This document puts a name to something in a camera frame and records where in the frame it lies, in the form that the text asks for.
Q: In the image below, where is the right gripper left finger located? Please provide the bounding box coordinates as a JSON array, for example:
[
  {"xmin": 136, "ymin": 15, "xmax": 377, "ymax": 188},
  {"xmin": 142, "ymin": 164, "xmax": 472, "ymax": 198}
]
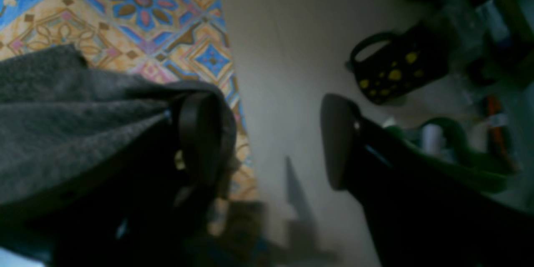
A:
[{"xmin": 0, "ymin": 92, "xmax": 234, "ymax": 267}]

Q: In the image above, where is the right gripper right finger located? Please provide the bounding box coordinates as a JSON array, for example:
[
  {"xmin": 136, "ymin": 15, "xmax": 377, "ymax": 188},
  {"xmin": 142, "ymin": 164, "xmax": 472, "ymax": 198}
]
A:
[{"xmin": 319, "ymin": 93, "xmax": 533, "ymax": 267}]

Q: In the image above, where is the grey t-shirt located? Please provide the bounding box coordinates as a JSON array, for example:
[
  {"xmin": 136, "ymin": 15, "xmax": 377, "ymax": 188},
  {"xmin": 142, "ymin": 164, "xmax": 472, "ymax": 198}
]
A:
[{"xmin": 1, "ymin": 45, "xmax": 237, "ymax": 220}]

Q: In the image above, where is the green object on floor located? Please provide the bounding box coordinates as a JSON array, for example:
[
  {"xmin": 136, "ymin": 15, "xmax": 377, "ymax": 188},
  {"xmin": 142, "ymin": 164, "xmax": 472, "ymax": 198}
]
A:
[{"xmin": 383, "ymin": 117, "xmax": 512, "ymax": 194}]

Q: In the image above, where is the orange tool on floor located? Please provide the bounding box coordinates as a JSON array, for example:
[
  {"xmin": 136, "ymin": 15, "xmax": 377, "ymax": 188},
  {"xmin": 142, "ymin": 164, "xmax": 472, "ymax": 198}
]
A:
[{"xmin": 483, "ymin": 95, "xmax": 521, "ymax": 173}]

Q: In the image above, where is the black yellow spotted bag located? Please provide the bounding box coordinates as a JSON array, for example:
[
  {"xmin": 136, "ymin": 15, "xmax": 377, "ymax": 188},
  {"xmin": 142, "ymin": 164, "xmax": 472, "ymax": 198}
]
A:
[{"xmin": 349, "ymin": 23, "xmax": 449, "ymax": 105}]

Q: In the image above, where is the patterned tablecloth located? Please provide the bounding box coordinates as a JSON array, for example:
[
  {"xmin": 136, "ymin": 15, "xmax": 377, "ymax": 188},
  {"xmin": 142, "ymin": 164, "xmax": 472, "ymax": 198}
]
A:
[{"xmin": 0, "ymin": 0, "xmax": 259, "ymax": 201}]

